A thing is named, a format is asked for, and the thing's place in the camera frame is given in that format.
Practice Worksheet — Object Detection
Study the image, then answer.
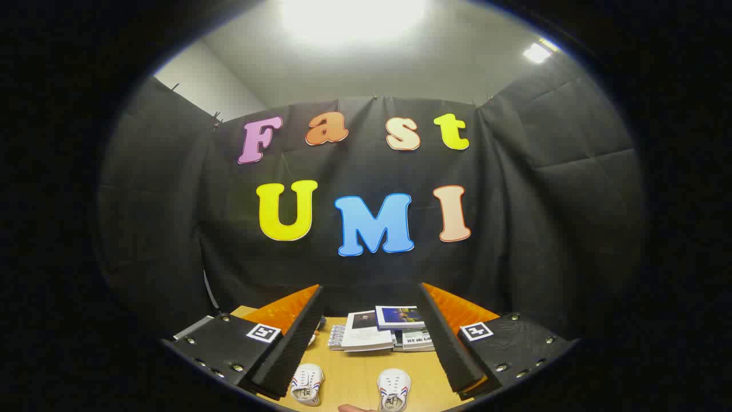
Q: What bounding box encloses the white portrait cover book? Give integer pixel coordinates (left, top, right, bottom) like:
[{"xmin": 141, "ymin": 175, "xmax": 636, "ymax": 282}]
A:
[{"xmin": 341, "ymin": 310, "xmax": 396, "ymax": 352}]

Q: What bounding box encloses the rectangular ceiling light panel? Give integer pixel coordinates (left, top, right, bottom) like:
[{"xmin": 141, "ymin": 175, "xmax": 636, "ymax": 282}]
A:
[{"xmin": 522, "ymin": 39, "xmax": 558, "ymax": 64}]

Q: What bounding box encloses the blue picture cover book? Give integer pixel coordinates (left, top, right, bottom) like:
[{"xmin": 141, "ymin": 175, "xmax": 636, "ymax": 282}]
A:
[{"xmin": 375, "ymin": 305, "xmax": 427, "ymax": 331}]

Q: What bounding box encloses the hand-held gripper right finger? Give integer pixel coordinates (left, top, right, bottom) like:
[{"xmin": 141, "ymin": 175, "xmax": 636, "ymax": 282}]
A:
[{"xmin": 417, "ymin": 282, "xmax": 575, "ymax": 400}]

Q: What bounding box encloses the pale green cover book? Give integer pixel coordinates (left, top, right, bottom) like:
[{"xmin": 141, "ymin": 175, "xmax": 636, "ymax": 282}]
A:
[{"xmin": 393, "ymin": 328, "xmax": 436, "ymax": 352}]

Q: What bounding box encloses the white striped canvas shoe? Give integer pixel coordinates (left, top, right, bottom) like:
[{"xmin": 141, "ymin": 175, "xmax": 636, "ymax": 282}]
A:
[
  {"xmin": 290, "ymin": 363, "xmax": 325, "ymax": 407},
  {"xmin": 377, "ymin": 369, "xmax": 412, "ymax": 412}
]

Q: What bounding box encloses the round ceiling light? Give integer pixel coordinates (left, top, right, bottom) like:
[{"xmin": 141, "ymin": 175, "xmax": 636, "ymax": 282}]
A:
[{"xmin": 280, "ymin": 0, "xmax": 427, "ymax": 47}]

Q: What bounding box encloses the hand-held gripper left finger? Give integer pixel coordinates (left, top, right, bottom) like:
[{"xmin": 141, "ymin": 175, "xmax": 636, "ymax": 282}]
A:
[{"xmin": 162, "ymin": 284, "xmax": 325, "ymax": 401}]

